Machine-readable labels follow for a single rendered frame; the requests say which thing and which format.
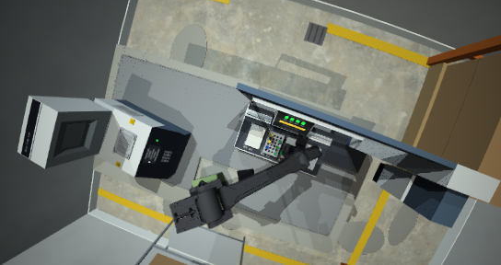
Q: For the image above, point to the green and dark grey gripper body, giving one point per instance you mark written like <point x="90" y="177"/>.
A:
<point x="285" y="149"/>

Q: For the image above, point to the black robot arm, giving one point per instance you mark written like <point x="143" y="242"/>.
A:
<point x="205" y="208"/>

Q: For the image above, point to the white benchtop lab instrument with lid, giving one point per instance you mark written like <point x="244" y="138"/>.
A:
<point x="141" y="144"/>

